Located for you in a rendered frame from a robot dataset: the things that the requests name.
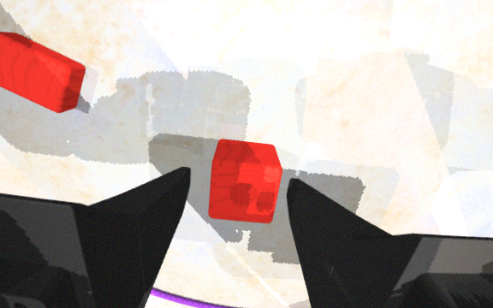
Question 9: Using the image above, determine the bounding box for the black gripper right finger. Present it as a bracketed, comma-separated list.
[287, 178, 493, 308]

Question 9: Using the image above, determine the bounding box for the wooden stick with purple string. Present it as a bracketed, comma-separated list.
[151, 288, 235, 308]

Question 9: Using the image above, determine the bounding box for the red cube with hole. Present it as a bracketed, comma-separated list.
[208, 139, 282, 223]

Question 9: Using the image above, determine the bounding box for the red wooden block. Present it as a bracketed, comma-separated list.
[0, 32, 86, 113]

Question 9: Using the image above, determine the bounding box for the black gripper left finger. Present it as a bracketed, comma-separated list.
[0, 167, 191, 308]

